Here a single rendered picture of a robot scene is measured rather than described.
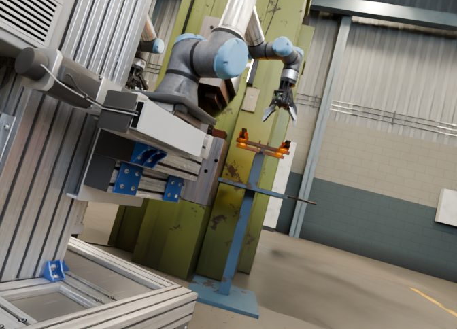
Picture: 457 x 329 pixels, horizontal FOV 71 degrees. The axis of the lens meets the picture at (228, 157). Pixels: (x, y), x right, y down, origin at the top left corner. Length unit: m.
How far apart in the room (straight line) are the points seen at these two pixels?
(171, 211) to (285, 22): 1.59
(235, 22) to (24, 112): 0.63
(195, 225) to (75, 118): 1.27
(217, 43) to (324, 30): 8.31
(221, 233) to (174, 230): 0.34
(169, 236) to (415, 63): 8.12
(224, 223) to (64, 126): 1.50
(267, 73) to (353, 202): 6.11
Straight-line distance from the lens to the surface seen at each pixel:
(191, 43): 1.08
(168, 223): 2.11
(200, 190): 2.06
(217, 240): 2.25
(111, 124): 0.74
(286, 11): 2.63
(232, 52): 0.98
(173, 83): 1.03
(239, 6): 1.09
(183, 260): 2.11
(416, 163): 8.65
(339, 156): 8.19
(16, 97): 0.94
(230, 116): 2.67
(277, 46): 1.40
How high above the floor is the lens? 0.59
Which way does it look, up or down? 6 degrees up
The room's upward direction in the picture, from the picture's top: 15 degrees clockwise
